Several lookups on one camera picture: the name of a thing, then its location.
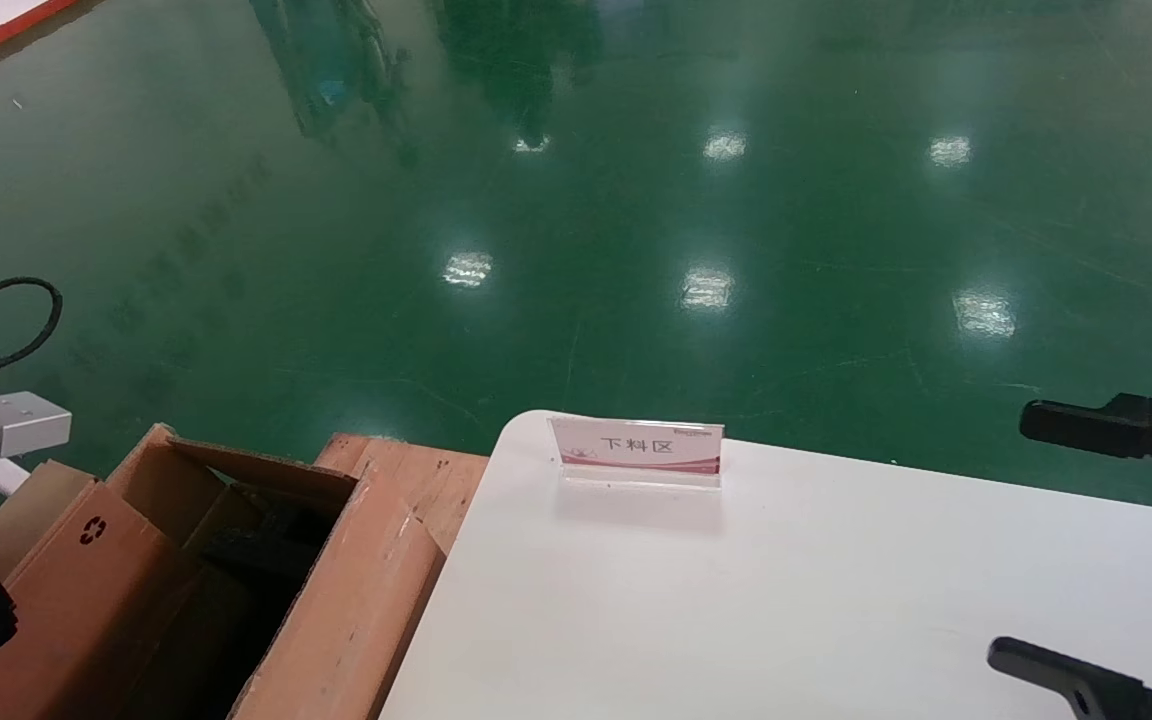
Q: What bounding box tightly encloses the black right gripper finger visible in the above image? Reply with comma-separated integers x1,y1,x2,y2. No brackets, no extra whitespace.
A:
986,636,1152,720
1019,392,1152,501

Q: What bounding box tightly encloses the small cardboard box recycling symbol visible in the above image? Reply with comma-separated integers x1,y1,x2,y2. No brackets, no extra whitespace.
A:
0,460,182,720

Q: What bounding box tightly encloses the large open cardboard box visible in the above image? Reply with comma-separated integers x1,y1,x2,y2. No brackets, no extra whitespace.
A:
101,424,449,720

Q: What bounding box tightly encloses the black foam insert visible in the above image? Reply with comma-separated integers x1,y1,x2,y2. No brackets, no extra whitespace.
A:
201,500,327,581

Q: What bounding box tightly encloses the clear acrylic table sign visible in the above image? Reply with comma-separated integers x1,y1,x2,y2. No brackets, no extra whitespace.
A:
548,415,725,491

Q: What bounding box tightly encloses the wooden pallet board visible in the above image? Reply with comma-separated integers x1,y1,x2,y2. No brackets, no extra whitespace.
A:
316,433,490,553

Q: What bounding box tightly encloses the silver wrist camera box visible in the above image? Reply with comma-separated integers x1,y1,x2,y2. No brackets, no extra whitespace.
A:
0,350,73,459

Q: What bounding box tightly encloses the thin black cable yellow tag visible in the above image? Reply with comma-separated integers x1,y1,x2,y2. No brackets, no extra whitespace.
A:
0,277,64,411

